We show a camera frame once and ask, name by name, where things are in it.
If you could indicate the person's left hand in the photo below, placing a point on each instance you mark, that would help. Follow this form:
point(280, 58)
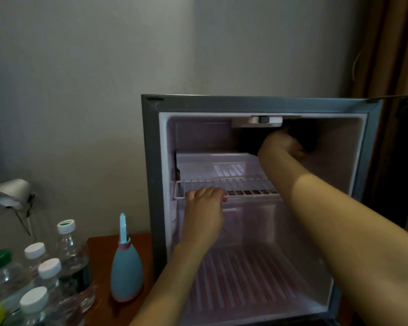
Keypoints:
point(201, 213)

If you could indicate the person's right hand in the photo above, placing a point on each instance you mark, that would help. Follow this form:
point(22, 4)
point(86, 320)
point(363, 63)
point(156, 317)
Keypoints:
point(281, 145)

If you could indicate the person's left fingers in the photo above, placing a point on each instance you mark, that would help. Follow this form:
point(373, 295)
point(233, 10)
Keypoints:
point(207, 192)

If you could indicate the person's left forearm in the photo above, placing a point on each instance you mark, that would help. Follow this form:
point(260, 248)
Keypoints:
point(170, 285)

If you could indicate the person's right forearm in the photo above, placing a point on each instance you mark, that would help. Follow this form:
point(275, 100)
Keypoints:
point(343, 234)

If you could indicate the white plastic fridge tray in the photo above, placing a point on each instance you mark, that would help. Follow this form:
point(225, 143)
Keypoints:
point(221, 166)

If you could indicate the grey mini fridge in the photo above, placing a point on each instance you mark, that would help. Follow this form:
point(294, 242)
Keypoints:
point(258, 207)

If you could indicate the white thermostat control box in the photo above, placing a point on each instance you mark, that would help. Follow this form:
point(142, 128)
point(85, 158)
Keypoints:
point(258, 121)

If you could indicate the teal pear-shaped squeeze bottle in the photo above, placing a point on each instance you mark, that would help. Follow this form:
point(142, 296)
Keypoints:
point(126, 268)

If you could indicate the water bottle with green-rimmed cap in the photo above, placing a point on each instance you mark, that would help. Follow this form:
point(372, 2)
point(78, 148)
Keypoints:
point(74, 261)

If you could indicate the clear white-capped water bottle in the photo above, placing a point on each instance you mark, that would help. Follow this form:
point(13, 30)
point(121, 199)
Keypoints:
point(35, 258)
point(34, 308)
point(54, 285)

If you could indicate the dark fridge door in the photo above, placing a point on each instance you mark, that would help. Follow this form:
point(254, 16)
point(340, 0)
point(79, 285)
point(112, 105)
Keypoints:
point(399, 159)

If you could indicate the silver desk lamp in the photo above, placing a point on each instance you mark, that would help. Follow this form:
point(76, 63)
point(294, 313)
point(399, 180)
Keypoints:
point(10, 196)

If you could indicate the green-capped plastic bottle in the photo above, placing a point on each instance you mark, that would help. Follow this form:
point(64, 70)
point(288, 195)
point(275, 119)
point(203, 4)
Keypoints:
point(1, 274)

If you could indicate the brown curtain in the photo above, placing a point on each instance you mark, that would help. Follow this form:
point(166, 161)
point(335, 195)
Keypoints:
point(391, 47)

